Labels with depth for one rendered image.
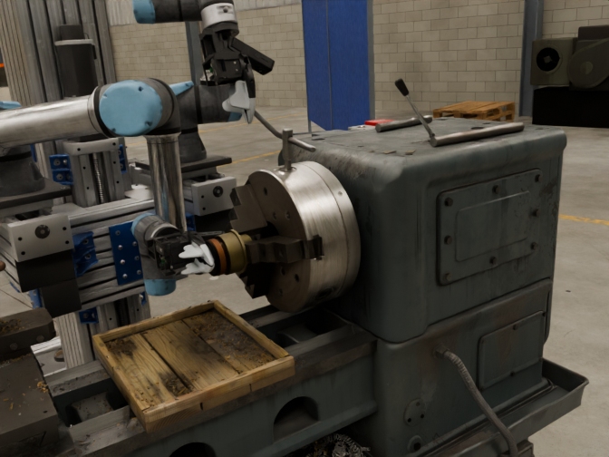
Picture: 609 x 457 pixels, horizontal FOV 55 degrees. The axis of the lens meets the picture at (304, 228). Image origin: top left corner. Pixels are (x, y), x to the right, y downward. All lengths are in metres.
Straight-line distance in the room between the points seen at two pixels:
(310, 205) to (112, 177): 0.85
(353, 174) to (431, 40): 11.43
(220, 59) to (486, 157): 0.61
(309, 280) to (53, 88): 1.02
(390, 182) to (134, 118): 0.56
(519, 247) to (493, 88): 10.59
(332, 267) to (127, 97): 0.56
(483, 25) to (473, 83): 1.08
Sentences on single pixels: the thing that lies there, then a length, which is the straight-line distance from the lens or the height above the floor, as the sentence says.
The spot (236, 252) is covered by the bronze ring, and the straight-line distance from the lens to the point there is 1.18.
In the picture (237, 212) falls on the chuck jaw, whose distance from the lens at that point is 1.25.
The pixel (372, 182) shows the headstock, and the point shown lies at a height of 1.21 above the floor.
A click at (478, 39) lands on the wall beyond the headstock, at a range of 12.15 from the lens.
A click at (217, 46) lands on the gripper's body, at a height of 1.49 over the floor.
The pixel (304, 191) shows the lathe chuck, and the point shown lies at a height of 1.20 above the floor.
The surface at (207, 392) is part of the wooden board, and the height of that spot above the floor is 0.90.
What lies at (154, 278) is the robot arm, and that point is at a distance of 1.44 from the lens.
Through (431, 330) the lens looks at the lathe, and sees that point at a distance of 1.34.
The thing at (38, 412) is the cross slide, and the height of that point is 0.97.
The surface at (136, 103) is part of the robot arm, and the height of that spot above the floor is 1.38.
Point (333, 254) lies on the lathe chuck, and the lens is 1.16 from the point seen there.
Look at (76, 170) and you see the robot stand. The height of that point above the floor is 1.17.
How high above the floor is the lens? 1.48
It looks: 17 degrees down
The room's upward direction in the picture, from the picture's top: 3 degrees counter-clockwise
